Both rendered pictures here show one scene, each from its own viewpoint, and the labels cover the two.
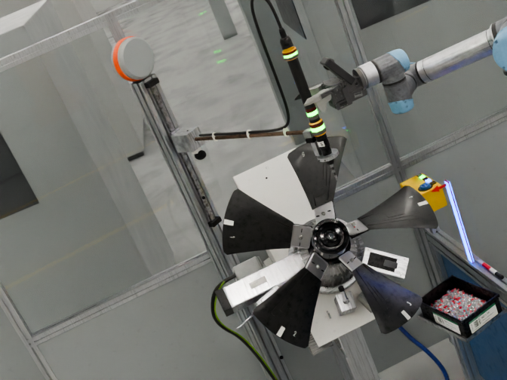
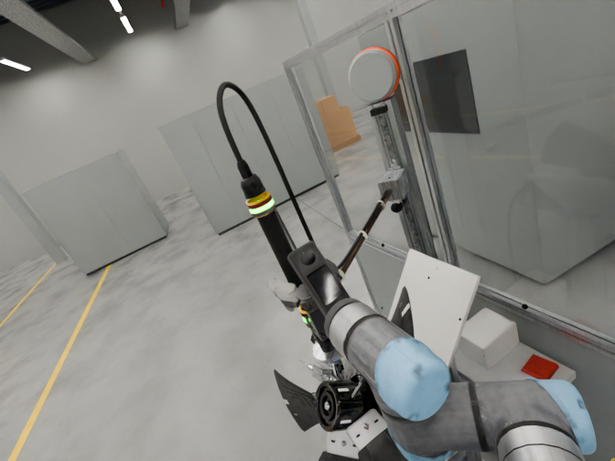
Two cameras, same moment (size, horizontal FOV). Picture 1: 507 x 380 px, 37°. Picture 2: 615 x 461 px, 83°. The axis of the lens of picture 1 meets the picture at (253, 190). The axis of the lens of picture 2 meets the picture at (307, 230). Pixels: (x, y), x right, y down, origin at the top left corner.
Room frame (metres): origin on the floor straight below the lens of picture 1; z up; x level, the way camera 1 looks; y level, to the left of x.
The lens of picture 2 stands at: (2.14, -0.83, 1.97)
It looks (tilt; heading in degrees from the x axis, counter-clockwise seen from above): 23 degrees down; 79
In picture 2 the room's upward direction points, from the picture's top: 23 degrees counter-clockwise
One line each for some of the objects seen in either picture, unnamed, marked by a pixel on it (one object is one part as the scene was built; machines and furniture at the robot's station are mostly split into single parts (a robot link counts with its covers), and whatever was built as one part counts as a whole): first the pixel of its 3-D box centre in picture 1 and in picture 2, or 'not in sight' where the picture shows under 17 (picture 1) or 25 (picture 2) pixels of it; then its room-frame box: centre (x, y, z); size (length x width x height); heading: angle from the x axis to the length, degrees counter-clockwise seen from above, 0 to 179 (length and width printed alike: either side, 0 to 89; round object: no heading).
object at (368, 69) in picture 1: (367, 75); (360, 330); (2.22, -0.46, 1.64); 0.08 x 0.05 x 0.08; 6
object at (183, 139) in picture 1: (186, 139); (394, 184); (2.66, 0.15, 1.54); 0.10 x 0.07 x 0.08; 41
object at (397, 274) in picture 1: (382, 266); not in sight; (2.23, -0.31, 0.98); 0.20 x 0.16 x 0.20; 6
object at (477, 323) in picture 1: (459, 305); not in sight; (2.05, -0.47, 0.84); 0.22 x 0.17 x 0.07; 21
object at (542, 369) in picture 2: not in sight; (539, 367); (2.80, -0.18, 0.87); 0.08 x 0.08 x 0.02; 13
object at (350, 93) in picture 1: (345, 88); (331, 310); (2.21, -0.38, 1.63); 0.12 x 0.08 x 0.09; 96
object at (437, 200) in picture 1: (423, 195); not in sight; (2.53, -0.58, 1.02); 0.16 x 0.10 x 0.11; 6
